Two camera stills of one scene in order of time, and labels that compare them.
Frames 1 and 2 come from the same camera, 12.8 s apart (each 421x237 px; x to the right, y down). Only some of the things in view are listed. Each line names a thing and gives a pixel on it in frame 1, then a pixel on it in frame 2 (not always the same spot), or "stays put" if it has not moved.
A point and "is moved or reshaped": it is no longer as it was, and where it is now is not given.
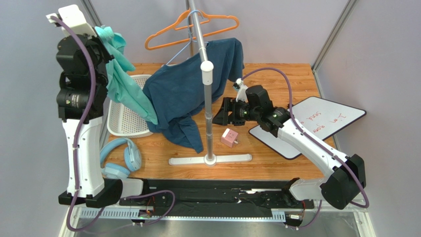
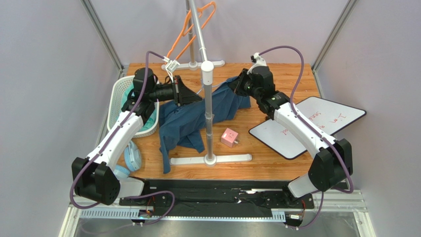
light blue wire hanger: x=190 y=39 → x=212 y=86
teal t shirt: x=121 y=87 is moved or reshaped
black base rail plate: x=217 y=194 stays put
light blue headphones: x=132 y=157 stays put
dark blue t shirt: x=175 y=96 is moved or reshaped
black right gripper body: x=232 y=111 → x=242 y=83
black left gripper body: x=101 y=51 → x=178 y=97
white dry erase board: x=321 y=118 stays put
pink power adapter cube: x=229 y=137 stays put
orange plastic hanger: x=207 y=19 is moved or reshaped
